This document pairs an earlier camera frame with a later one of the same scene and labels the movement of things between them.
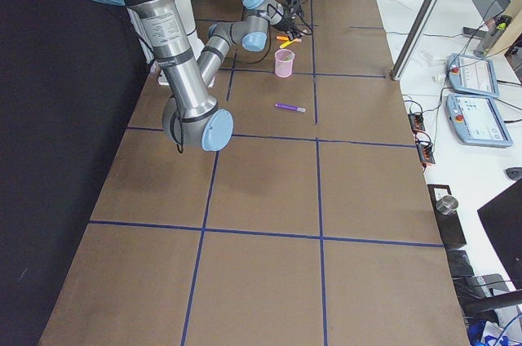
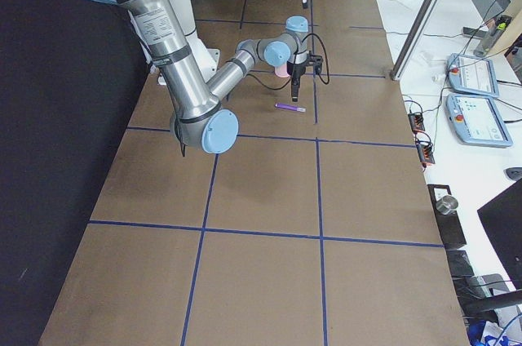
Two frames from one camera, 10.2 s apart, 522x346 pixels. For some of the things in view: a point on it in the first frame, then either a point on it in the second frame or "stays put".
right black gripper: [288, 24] → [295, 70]
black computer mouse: [513, 173] stays put
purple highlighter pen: [289, 107] stays put
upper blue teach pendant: [472, 74] stays put
